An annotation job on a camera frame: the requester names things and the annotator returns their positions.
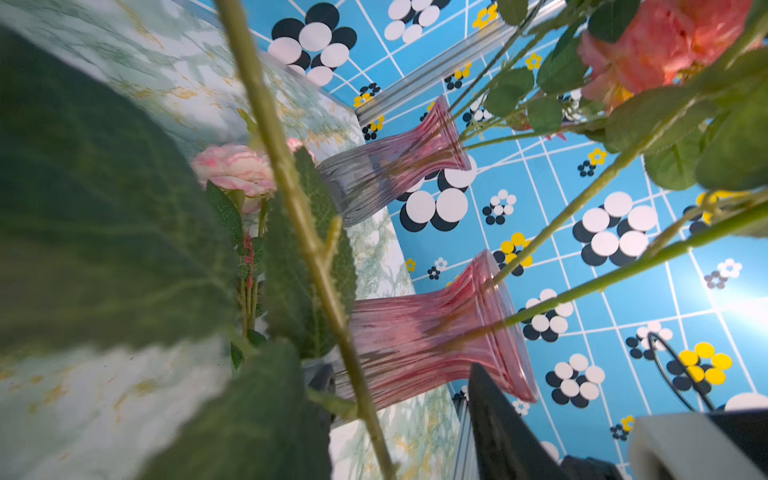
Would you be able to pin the pile of artificial flowers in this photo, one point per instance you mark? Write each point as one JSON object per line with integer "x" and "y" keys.
{"x": 239, "y": 185}

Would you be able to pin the pink grey glass vase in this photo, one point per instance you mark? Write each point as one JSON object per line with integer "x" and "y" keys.
{"x": 364, "y": 180}
{"x": 413, "y": 344}

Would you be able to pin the front pink grey glass vase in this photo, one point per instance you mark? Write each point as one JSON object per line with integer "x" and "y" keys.
{"x": 413, "y": 344}

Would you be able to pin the pink peony flower stem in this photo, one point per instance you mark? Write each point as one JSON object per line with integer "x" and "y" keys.
{"x": 521, "y": 36}

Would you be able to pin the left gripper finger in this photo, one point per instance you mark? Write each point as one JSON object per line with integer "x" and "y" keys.
{"x": 505, "y": 447}

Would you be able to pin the right corner aluminium post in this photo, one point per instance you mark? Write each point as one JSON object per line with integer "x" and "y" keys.
{"x": 463, "y": 38}

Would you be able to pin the rear pink grey glass vase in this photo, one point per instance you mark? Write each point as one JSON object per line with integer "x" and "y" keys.
{"x": 364, "y": 180}

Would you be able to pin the magenta rose stem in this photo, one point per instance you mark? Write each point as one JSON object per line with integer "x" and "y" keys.
{"x": 108, "y": 240}

